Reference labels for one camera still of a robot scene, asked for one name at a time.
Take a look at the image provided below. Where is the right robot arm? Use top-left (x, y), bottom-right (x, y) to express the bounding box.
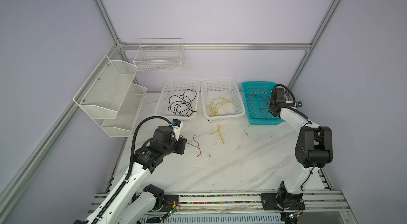
top-left (269, 84), bottom-right (333, 211)

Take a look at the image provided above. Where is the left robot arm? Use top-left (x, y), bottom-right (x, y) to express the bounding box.
top-left (75, 115), bottom-right (187, 224)

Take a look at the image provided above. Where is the teal plastic basket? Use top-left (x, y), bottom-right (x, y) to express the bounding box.
top-left (242, 82), bottom-right (284, 125)

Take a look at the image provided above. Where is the left white plastic basket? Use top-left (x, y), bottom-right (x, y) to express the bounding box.
top-left (155, 79), bottom-right (200, 122)

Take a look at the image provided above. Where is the white plastic basket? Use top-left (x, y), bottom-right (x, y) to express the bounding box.
top-left (155, 79), bottom-right (200, 122)
top-left (200, 79), bottom-right (245, 122)

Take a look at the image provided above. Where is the middle white plastic basket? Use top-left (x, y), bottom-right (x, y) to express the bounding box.
top-left (200, 79), bottom-right (245, 122)

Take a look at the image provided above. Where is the white mesh two-tier shelf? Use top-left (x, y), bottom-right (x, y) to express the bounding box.
top-left (73, 56), bottom-right (147, 138)

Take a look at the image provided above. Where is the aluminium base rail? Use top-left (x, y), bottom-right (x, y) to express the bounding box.
top-left (88, 186), bottom-right (357, 224)

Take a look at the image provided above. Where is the white wire wall basket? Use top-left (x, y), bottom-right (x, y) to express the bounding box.
top-left (133, 38), bottom-right (184, 72)

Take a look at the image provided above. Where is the aluminium frame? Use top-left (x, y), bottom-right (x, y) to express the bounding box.
top-left (0, 0), bottom-right (360, 206)

